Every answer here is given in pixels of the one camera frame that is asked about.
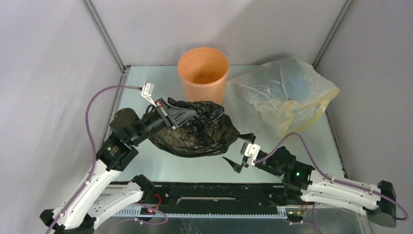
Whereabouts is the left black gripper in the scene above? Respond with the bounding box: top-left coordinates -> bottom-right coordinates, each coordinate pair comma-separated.
130,97 -> 197,146

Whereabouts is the black trash bag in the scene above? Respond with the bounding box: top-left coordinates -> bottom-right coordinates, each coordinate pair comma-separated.
149,97 -> 256,158

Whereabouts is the orange plastic trash bin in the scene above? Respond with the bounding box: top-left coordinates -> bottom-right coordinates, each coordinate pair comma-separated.
177,47 -> 229,105

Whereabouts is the translucent yellowish plastic bag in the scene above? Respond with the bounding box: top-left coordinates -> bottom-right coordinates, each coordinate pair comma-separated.
229,57 -> 340,137

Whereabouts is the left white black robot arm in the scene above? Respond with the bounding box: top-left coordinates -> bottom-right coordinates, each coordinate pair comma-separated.
39,98 -> 197,234

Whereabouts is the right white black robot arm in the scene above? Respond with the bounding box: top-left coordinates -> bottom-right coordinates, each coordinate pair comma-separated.
226,144 -> 396,228

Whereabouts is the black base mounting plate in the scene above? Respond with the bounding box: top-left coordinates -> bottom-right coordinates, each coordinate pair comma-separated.
140,182 -> 305,216

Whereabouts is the right small circuit board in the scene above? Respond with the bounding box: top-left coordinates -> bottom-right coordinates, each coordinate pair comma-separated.
287,211 -> 305,216

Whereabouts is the small circuit board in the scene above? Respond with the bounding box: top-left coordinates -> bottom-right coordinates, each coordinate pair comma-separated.
287,211 -> 305,216
140,208 -> 157,215

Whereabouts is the left small circuit board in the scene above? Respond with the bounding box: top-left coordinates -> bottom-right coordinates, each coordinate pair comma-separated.
140,208 -> 157,215

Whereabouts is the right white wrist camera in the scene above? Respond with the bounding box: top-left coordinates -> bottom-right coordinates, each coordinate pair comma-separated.
241,141 -> 261,167

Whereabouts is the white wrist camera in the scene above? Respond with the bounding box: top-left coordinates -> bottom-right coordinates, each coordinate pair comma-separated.
141,81 -> 155,105
241,141 -> 261,167

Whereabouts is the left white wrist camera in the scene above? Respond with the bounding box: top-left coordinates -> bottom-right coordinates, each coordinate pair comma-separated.
141,81 -> 155,105

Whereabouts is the aluminium frame rail front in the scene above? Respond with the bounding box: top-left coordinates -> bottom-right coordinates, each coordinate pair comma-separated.
72,184 -> 369,220

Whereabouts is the left aluminium corner post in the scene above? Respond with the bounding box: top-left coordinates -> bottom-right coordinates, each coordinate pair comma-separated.
82,0 -> 126,73

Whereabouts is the aluminium corner post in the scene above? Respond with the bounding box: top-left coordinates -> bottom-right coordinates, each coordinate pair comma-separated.
82,0 -> 126,73
312,0 -> 355,70

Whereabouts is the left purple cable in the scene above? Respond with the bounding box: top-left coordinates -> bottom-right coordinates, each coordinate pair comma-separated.
45,85 -> 143,234

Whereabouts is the right aluminium corner post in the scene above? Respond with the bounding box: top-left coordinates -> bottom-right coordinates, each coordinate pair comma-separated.
312,0 -> 355,70

